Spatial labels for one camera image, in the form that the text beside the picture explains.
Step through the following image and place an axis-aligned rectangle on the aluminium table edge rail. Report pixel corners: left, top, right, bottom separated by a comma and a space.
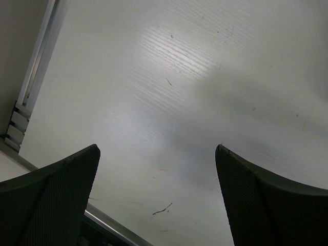
1, 1, 69, 153

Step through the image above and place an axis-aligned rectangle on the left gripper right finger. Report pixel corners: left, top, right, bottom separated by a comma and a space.
215, 145, 327, 245

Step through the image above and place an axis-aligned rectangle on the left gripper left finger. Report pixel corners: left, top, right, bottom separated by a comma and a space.
1, 144, 100, 245

